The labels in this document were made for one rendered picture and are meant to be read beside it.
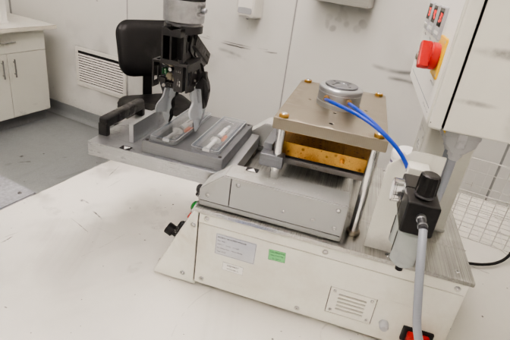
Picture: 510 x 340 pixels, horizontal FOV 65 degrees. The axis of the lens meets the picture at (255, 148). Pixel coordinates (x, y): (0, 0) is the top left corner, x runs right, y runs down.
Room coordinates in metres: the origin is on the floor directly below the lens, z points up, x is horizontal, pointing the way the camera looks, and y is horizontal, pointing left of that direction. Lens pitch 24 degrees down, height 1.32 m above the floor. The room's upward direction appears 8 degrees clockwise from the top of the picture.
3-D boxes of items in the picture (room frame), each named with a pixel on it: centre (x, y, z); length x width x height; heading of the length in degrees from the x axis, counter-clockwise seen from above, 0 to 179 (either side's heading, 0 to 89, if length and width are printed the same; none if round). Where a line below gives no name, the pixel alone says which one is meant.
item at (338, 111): (0.69, -0.17, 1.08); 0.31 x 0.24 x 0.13; 167
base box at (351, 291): (0.70, -0.13, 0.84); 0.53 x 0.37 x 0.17; 77
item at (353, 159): (0.71, -0.14, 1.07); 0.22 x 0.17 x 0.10; 167
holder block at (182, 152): (0.77, 0.11, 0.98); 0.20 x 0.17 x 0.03; 167
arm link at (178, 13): (0.76, 0.16, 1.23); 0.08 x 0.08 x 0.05
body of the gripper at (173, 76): (0.75, 0.16, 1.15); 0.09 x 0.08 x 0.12; 167
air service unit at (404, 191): (0.47, -0.22, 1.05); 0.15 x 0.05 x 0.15; 167
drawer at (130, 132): (0.78, 0.16, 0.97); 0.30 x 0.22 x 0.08; 77
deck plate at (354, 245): (0.71, -0.17, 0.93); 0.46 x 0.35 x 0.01; 77
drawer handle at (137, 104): (0.81, 0.30, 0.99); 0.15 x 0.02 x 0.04; 167
